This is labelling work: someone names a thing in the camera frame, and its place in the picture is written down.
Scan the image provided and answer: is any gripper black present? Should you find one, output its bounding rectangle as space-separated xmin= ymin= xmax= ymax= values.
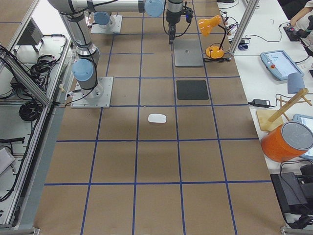
xmin=168 ymin=23 xmax=176 ymax=45

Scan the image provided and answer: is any white computer mouse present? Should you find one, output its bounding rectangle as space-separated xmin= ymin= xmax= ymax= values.
xmin=148 ymin=113 xmax=167 ymax=123

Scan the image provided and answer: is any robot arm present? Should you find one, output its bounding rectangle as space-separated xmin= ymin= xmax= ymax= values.
xmin=87 ymin=0 xmax=183 ymax=45
xmin=49 ymin=0 xmax=114 ymax=103

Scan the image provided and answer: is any black mousepad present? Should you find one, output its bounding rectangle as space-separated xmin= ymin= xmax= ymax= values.
xmin=176 ymin=80 xmax=209 ymax=100

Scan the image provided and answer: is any silver closed laptop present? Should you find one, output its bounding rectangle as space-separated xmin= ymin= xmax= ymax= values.
xmin=174 ymin=39 xmax=203 ymax=67

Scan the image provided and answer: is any orange desk lamp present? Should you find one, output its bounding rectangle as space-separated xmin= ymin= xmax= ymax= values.
xmin=198 ymin=15 xmax=225 ymax=60

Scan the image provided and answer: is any black power adapter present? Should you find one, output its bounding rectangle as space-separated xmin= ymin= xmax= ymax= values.
xmin=253 ymin=99 xmax=270 ymax=108

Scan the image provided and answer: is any wooden stand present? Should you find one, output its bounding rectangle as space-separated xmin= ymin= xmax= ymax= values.
xmin=256 ymin=88 xmax=313 ymax=132

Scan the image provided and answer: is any person at desk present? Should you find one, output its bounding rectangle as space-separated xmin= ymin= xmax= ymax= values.
xmin=290 ymin=0 xmax=313 ymax=38

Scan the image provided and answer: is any orange cylindrical container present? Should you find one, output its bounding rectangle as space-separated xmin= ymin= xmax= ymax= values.
xmin=261 ymin=121 xmax=313 ymax=163

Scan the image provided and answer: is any black box device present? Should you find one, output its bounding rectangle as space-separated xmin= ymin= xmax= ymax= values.
xmin=270 ymin=172 xmax=309 ymax=214

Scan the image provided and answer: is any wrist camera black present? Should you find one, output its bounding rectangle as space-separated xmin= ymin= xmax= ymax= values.
xmin=183 ymin=6 xmax=193 ymax=24

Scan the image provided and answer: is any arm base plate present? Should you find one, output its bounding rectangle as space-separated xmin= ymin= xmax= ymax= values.
xmin=91 ymin=12 xmax=123 ymax=34
xmin=70 ymin=77 xmax=113 ymax=108

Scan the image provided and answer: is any aluminium frame post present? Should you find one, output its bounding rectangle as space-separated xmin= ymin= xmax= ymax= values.
xmin=229 ymin=0 xmax=259 ymax=56

